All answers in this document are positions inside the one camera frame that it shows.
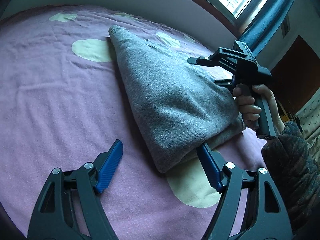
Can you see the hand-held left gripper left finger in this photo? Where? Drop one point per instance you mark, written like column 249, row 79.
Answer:
column 110, row 167

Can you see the blue curtain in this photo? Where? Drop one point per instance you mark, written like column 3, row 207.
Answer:
column 270, row 22

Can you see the person's right forearm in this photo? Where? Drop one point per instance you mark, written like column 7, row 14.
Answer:
column 290, row 162

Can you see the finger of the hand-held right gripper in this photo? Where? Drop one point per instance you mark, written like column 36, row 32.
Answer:
column 223, row 81
column 220, row 58

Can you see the brown wooden door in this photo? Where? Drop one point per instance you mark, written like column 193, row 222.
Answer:
column 297, row 72

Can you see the quilted patterned furniture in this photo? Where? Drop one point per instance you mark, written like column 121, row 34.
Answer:
column 310, row 120

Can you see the grey knitted sweater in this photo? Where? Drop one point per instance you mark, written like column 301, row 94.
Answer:
column 162, row 100

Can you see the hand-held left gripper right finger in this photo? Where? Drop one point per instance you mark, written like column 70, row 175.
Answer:
column 210, row 167

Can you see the purple blanket with cream dots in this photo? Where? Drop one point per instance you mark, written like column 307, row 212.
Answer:
column 62, row 105

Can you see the person's right hand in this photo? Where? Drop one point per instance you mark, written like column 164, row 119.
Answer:
column 250, row 110

